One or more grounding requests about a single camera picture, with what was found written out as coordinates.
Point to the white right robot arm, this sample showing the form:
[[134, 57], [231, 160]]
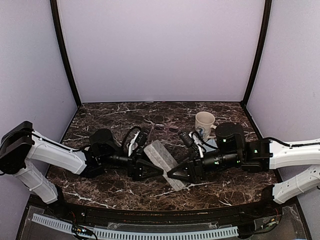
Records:
[[289, 154]]

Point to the white slotted cable duct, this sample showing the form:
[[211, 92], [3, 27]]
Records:
[[132, 232]]

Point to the grey glasses case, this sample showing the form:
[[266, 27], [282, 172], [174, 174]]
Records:
[[161, 157]]

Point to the cream ceramic mug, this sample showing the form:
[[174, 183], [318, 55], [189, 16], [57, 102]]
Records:
[[204, 123]]

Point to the black right corner post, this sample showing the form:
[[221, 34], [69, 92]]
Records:
[[258, 53]]

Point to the black front rail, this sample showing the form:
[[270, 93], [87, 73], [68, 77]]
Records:
[[225, 215]]

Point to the black left corner post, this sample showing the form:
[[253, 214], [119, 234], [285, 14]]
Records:
[[63, 52]]

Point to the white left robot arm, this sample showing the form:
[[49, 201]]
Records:
[[22, 145]]

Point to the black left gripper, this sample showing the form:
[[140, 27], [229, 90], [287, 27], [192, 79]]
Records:
[[135, 169]]

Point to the clear frame dark-lens sunglasses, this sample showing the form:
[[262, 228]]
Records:
[[165, 133]]

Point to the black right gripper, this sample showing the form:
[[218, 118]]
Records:
[[186, 166]]

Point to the light blue cloth near mug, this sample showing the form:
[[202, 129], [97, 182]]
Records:
[[212, 143]]

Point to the black corner post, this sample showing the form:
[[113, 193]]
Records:
[[63, 52], [258, 53]]

